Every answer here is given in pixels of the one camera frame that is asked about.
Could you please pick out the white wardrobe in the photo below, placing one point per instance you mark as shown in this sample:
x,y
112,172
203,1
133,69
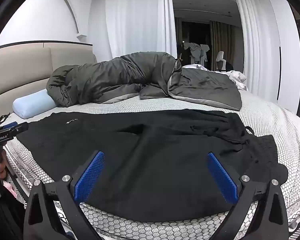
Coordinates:
x,y
287,55

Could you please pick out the white curtain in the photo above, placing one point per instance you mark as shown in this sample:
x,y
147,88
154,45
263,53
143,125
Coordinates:
x,y
130,17
255,42

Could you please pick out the black pants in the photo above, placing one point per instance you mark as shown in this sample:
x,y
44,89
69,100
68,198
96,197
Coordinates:
x,y
152,155

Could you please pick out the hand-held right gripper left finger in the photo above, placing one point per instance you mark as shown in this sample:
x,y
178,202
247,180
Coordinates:
x,y
88,177

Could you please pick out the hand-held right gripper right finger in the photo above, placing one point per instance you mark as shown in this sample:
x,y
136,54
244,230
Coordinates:
x,y
222,180

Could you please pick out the light blue pillow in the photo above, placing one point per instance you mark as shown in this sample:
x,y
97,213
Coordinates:
x,y
30,105

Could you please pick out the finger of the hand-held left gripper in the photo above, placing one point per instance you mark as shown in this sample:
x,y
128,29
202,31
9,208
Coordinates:
x,y
18,129

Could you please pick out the beige curtain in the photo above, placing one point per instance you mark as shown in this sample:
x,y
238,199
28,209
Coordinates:
x,y
221,42

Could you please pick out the pink cloth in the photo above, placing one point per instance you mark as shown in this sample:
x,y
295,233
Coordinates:
x,y
9,188

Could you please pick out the crumpled white sheet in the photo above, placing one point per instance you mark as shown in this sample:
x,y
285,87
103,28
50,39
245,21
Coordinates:
x,y
236,78

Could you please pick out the clothes on rack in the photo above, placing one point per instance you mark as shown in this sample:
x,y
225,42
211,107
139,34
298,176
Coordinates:
x,y
196,51

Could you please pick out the honeycomb patterned mattress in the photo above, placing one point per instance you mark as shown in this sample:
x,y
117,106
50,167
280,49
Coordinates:
x,y
265,120

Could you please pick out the grey-green duvet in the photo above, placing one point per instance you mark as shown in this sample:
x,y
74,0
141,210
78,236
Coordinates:
x,y
115,80

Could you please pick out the beige padded headboard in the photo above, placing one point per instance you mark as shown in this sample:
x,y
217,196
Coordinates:
x,y
20,70

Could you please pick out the white office chair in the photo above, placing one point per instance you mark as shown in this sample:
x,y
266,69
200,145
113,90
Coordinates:
x,y
220,57

